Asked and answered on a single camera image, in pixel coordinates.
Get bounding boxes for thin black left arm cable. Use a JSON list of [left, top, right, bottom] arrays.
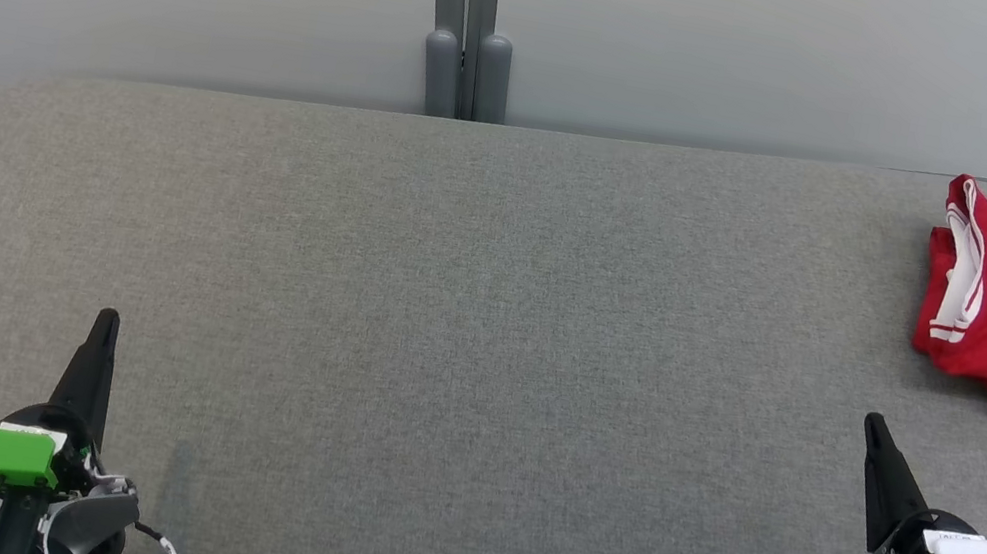
[[125, 518, 194, 554]]

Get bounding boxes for grey partition post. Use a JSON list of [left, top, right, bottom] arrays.
[[441, 0, 528, 129], [401, 0, 478, 122]]

